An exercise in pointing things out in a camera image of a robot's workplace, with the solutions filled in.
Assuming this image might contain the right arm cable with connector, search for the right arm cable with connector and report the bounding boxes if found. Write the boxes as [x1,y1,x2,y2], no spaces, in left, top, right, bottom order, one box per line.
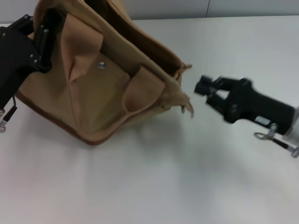
[254,123,299,159]

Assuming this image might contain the arm cable with connector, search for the arm cable with connector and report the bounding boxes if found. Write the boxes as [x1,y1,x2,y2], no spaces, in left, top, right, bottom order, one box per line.
[254,123,299,159]
[0,95,19,134]

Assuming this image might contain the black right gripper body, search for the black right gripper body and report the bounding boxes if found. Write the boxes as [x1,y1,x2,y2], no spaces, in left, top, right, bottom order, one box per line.
[223,77,294,135]

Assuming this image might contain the left arm cable with connector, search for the left arm cable with connector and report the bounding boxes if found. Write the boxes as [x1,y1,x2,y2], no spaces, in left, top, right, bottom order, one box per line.
[0,95,19,134]

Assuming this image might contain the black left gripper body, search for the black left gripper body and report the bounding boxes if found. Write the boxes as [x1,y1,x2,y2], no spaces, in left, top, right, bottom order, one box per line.
[0,22,51,108]

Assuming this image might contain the khaki canvas food bag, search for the khaki canvas food bag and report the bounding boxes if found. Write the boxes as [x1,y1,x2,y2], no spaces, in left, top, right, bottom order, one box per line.
[15,0,195,147]

